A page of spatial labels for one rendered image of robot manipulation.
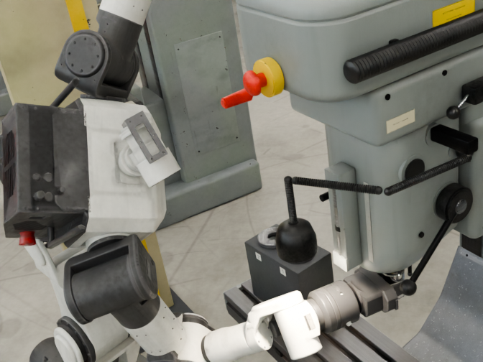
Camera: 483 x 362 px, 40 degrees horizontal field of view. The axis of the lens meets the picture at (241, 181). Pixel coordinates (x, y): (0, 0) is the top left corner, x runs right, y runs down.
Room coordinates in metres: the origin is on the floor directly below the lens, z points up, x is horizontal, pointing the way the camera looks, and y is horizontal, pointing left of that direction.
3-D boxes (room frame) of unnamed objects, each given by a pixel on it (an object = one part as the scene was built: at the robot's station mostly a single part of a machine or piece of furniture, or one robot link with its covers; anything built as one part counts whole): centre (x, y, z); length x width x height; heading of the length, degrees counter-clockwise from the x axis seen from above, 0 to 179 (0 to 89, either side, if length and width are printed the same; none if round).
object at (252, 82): (0.96, -0.05, 1.76); 0.04 x 0.03 x 0.04; 27
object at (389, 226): (1.08, -0.28, 1.47); 0.21 x 0.19 x 0.32; 27
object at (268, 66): (0.97, -0.07, 1.76); 0.06 x 0.02 x 0.06; 27
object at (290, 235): (0.97, -0.08, 1.47); 0.07 x 0.07 x 0.06
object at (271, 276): (1.47, -0.09, 1.00); 0.22 x 0.12 x 0.20; 34
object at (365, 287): (1.05, -0.19, 1.24); 0.13 x 0.12 x 0.10; 20
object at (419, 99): (1.10, -0.31, 1.68); 0.34 x 0.24 x 0.10; 117
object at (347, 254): (1.03, -0.17, 1.45); 0.04 x 0.04 x 0.21; 27
